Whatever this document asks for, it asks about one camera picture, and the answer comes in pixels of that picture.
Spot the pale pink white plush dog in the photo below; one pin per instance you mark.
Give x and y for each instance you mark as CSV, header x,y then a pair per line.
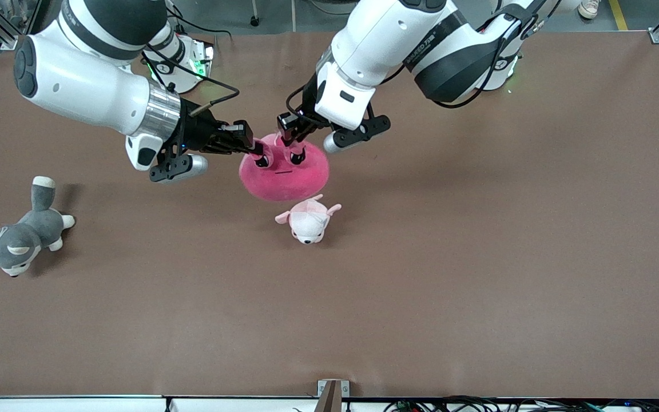
x,y
309,223

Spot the large table cover sheet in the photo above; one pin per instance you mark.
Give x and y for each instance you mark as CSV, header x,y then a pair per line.
x,y
329,315

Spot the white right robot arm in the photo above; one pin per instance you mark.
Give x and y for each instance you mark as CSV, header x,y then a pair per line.
x,y
78,86

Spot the white leg with black caster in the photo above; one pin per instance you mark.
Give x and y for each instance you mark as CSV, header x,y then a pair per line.
x,y
254,20

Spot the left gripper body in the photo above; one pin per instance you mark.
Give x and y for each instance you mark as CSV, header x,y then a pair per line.
x,y
308,106

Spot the round hot pink plush toy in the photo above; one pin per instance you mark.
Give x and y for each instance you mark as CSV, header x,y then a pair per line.
x,y
284,183

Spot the thin white stand leg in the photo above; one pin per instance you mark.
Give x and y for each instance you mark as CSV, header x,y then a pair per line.
x,y
293,14

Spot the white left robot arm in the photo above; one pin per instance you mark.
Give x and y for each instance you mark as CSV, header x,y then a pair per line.
x,y
398,34

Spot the grey husky plush toy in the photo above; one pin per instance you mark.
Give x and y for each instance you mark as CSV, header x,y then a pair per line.
x,y
20,240

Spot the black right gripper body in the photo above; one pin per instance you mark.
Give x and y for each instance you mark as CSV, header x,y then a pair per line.
x,y
199,130

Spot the metal table edge bracket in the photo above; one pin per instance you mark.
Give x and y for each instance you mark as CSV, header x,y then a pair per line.
x,y
329,397

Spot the white sneaker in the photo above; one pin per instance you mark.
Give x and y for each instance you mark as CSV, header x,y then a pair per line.
x,y
590,8

